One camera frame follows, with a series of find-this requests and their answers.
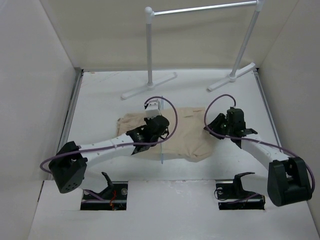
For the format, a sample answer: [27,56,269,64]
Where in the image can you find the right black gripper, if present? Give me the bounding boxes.
[203,113,233,140]

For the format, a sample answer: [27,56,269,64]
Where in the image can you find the beige trousers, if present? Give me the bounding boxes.
[116,107,215,162]

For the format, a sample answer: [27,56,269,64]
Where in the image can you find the translucent blue clothes hanger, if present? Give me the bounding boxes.
[160,98,164,165]

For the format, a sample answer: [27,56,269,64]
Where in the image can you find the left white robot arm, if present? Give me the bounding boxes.
[48,115,170,194]

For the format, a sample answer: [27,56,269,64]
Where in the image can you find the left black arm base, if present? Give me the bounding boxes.
[80,172,129,211]

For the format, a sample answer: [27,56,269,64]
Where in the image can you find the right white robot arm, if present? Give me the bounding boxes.
[204,107,313,207]

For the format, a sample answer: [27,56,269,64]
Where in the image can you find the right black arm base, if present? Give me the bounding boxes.
[214,172,266,211]

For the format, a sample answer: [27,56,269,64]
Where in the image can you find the white clothes rack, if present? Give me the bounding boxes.
[121,0,265,100]

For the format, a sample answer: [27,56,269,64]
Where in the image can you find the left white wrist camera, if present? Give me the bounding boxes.
[144,99,161,120]

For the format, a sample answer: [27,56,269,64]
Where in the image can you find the left metal side rail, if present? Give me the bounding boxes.
[57,67,84,152]

